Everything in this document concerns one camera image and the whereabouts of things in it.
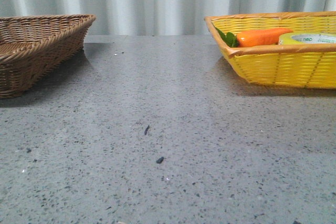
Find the yellow tape roll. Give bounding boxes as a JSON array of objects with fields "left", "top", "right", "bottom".
[{"left": 278, "top": 33, "right": 335, "bottom": 45}]

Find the orange toy carrot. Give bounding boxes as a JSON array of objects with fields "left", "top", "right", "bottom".
[{"left": 216, "top": 27, "right": 293, "bottom": 48}]

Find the yellow woven basket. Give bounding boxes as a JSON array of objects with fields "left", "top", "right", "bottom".
[{"left": 205, "top": 11, "right": 335, "bottom": 89}]

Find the brown wicker basket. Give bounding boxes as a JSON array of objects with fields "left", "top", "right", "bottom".
[{"left": 1, "top": 14, "right": 96, "bottom": 99}]

